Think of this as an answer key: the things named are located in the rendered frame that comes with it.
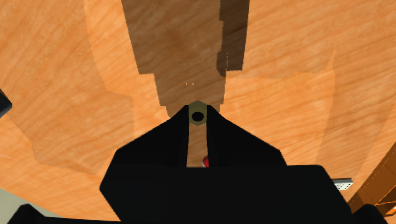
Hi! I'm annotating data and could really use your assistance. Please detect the orange two-compartment bin tray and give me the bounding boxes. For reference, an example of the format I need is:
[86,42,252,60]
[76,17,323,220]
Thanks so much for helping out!
[348,142,396,218]

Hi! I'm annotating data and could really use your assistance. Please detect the white domino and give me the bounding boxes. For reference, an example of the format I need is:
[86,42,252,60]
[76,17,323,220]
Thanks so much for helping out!
[333,179,353,190]

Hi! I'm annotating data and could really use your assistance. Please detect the dark red aa battery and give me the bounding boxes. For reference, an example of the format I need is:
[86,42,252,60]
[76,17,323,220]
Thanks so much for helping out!
[201,156,209,167]

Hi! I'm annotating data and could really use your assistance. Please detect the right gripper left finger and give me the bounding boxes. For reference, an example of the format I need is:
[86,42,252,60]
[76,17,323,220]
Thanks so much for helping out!
[108,105,189,168]

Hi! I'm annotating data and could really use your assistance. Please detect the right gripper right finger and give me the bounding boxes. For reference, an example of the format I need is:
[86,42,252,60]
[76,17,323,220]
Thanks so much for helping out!
[206,105,287,167]

